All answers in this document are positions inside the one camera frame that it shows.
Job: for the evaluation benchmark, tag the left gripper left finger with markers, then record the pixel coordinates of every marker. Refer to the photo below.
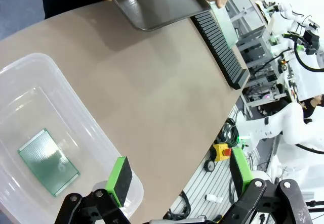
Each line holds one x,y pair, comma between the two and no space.
119,181

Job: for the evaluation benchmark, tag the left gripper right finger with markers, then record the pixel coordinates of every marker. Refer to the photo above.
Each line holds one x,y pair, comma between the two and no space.
268,203

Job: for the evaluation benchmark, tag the green perforated PCB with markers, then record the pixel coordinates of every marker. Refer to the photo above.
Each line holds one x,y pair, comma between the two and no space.
48,162

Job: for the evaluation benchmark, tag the dark metal tray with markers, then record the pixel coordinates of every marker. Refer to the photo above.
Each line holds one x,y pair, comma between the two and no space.
157,4

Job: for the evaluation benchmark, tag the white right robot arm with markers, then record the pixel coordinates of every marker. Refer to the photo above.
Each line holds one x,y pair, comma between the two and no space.
291,123

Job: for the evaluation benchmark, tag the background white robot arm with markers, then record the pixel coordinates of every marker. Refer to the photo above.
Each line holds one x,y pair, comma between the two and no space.
311,39

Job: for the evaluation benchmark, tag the small black wheel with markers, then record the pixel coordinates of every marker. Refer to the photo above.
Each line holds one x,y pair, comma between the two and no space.
209,166

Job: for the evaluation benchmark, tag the yellow emergency stop box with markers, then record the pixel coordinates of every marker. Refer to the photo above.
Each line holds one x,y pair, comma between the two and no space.
219,152

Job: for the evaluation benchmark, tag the clear plastic storage box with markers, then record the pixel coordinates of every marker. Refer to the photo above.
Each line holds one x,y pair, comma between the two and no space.
63,90

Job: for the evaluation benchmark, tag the background person dark hair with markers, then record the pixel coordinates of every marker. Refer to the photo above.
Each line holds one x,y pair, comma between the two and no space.
312,105

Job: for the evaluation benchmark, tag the black slotted PCB rack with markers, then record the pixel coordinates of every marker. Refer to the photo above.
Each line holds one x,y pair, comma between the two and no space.
222,54

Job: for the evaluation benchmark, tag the slotted aluminium base plate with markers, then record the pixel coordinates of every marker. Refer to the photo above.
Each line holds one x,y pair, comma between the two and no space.
220,181

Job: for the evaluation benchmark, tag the grey metal frame shelf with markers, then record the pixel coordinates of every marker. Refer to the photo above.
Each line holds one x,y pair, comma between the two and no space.
255,47

